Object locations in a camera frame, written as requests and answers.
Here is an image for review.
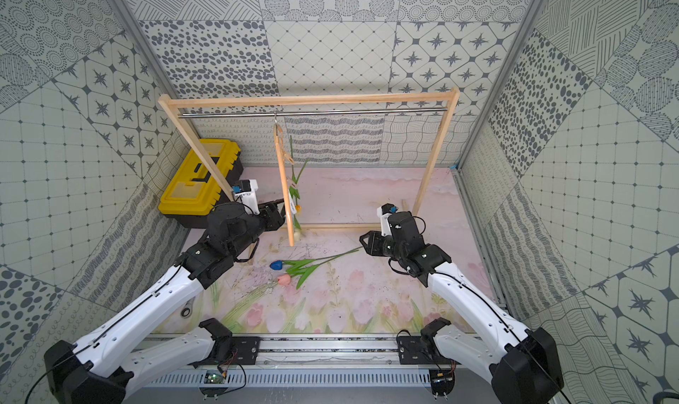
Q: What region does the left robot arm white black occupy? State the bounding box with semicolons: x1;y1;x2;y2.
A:
44;199;292;403

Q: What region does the yellow black toolbox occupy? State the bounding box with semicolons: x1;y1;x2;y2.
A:
158;139;243;229

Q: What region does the aluminium mounting rail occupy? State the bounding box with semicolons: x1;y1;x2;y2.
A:
126;333;510;370

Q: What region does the wooden clothes rack frame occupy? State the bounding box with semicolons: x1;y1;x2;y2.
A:
157;88;461;230

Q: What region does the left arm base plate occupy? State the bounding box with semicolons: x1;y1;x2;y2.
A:
210;336;262;366

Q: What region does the white artificial tulip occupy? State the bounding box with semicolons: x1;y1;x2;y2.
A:
293;215;302;242

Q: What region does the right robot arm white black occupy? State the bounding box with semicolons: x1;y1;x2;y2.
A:
360;204;564;403

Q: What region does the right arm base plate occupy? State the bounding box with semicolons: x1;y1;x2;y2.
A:
396;335;447;365

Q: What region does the yellow artificial tulip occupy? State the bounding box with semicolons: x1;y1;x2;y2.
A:
289;137;308;214

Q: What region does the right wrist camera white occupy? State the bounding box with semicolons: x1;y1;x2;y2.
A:
377;203;398;236

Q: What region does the right black circuit board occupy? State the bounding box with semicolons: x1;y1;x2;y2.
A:
429;370;455;400

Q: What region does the wooden curved clothes hanger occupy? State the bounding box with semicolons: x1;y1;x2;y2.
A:
273;119;295;247

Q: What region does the metal rack rod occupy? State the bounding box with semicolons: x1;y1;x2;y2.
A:
180;107;447;119

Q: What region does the white vented cable duct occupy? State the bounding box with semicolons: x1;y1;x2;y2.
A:
148;368;430;388

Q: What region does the left green circuit board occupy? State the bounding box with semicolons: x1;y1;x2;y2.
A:
199;371;229;400

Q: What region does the blue artificial tulip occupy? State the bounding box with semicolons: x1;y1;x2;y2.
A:
269;248;359;271

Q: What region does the silver combination wrench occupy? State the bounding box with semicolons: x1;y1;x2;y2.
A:
180;305;193;318

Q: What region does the floral pink table mat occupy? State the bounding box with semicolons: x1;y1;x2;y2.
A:
158;167;469;334

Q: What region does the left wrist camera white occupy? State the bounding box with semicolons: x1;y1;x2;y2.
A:
232;180;259;215

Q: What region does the pink artificial tulip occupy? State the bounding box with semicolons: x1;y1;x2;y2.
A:
277;264;322;290

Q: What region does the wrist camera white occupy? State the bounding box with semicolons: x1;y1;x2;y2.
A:
377;203;398;236
232;180;259;215

